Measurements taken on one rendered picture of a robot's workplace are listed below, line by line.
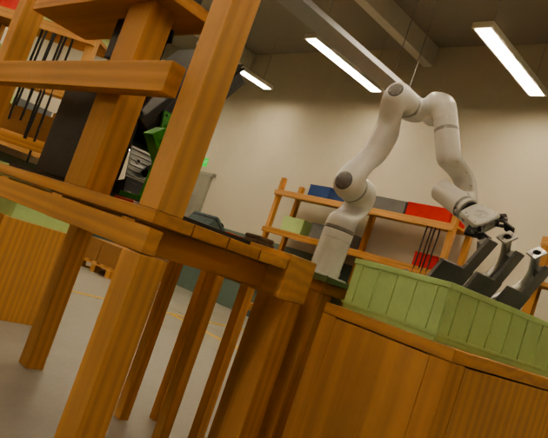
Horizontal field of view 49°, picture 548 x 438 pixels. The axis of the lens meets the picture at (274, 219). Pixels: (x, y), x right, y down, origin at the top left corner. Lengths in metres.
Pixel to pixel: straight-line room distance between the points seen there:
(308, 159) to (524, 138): 3.42
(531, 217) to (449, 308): 5.82
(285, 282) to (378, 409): 0.49
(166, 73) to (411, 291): 0.93
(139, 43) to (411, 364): 1.25
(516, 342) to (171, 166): 1.18
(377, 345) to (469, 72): 7.11
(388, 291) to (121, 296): 0.80
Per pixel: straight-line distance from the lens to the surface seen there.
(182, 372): 2.52
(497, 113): 8.21
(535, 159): 7.76
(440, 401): 1.68
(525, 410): 2.05
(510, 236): 2.04
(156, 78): 1.69
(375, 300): 1.90
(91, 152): 1.92
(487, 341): 1.90
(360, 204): 2.35
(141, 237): 1.58
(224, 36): 1.66
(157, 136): 1.94
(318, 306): 2.11
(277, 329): 1.99
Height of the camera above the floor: 0.83
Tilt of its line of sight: 5 degrees up
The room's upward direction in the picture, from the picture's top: 19 degrees clockwise
